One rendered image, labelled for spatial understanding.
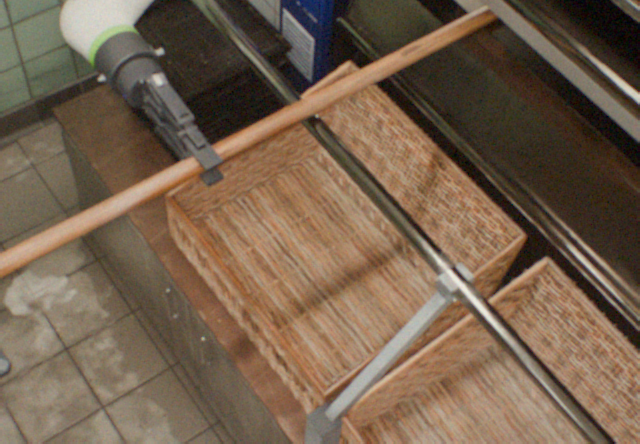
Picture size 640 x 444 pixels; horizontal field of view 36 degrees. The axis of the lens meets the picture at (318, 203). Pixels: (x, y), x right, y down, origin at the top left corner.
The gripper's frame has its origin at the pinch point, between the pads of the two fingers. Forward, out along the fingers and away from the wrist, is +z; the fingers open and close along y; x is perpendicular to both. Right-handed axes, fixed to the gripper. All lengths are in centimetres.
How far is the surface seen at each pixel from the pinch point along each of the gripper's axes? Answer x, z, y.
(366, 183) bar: -18.8, 16.4, 1.9
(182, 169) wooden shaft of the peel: 4.1, 0.9, -1.4
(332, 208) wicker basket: -39, -14, 60
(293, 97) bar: -19.4, -3.9, 1.8
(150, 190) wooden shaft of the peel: 9.9, 1.4, -1.0
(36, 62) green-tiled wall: -13, -123, 96
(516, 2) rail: -42, 17, -24
